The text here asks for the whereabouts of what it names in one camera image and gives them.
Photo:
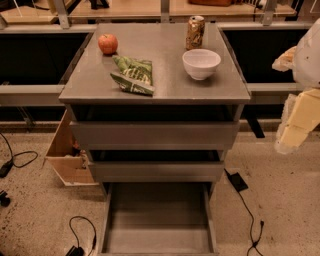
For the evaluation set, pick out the black power adapter right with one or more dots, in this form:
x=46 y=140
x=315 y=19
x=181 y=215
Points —
x=240 y=185

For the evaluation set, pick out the open bottom grey drawer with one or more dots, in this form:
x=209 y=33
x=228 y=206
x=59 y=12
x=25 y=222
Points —
x=157 y=219

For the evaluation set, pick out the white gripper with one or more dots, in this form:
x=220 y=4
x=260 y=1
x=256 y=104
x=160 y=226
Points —
x=309 y=61

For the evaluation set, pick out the cardboard box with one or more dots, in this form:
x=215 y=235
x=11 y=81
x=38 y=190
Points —
x=66 y=158

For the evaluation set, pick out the top grey drawer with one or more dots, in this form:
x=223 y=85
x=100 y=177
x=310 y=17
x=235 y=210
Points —
x=129 y=135

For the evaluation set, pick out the golden drink can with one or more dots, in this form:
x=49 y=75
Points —
x=195 y=32

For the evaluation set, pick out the grey metal drawer cabinet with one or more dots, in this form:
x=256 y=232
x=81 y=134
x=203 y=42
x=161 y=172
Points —
x=92 y=95

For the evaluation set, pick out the black caster object left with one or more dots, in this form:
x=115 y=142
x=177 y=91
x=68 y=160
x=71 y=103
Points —
x=4 y=199

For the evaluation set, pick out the green jalapeno chip bag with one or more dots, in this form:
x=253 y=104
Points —
x=134 y=75

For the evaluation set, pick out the middle grey drawer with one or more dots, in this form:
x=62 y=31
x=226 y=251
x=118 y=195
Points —
x=156 y=171

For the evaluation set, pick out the red apple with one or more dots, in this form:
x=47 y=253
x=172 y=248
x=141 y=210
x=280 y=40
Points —
x=108 y=44

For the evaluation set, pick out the white ceramic bowl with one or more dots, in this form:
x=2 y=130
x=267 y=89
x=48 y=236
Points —
x=200 y=63

